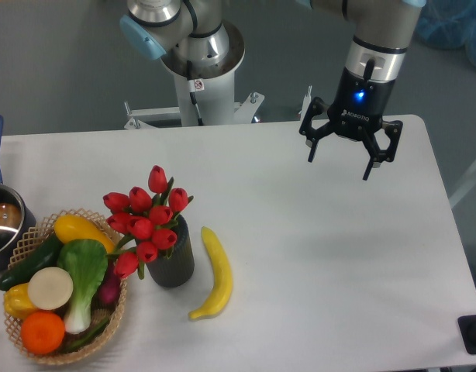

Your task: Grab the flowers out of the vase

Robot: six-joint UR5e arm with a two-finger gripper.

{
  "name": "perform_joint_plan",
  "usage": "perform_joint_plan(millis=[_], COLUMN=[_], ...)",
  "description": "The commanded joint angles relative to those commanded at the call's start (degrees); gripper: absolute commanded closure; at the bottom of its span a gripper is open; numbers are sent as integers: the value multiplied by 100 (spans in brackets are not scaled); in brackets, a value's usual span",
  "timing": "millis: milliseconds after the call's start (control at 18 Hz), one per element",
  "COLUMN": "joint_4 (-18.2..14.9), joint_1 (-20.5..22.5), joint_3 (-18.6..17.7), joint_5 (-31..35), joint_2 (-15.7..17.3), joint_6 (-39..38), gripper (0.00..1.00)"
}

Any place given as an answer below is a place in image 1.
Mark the blue handled saucepan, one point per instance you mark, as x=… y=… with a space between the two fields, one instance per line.
x=15 y=217

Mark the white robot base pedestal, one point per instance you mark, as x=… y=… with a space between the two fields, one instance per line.
x=203 y=70

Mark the blue plastic bag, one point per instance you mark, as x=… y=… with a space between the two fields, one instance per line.
x=449 y=25

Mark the orange fruit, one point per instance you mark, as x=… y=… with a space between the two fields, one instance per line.
x=42 y=332

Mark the yellow banana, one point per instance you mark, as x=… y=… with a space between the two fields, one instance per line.
x=222 y=289

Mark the yellow bell pepper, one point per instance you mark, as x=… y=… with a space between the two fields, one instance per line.
x=17 y=302

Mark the woven wicker basket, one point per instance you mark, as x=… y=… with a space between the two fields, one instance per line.
x=28 y=243

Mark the dark grey ribbed vase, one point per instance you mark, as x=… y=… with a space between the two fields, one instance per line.
x=173 y=269

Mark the yellow squash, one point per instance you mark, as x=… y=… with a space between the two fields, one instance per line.
x=72 y=227

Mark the purple sweet potato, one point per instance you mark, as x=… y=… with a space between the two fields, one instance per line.
x=109 y=291

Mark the green bok choy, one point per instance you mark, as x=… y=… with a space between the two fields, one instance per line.
x=86 y=262

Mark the dark green cucumber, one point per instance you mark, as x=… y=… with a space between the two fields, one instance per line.
x=45 y=255

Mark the green chili pepper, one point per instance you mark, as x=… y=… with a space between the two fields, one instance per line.
x=87 y=338

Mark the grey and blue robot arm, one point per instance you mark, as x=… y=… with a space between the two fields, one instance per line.
x=383 y=33

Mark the white round radish slice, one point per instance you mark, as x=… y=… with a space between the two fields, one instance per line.
x=50 y=288

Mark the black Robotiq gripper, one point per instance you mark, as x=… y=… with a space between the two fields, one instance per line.
x=360 y=104

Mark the black device at table edge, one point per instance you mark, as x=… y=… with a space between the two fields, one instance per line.
x=467 y=325

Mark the red tulip bouquet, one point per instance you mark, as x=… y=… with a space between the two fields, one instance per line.
x=146 y=219

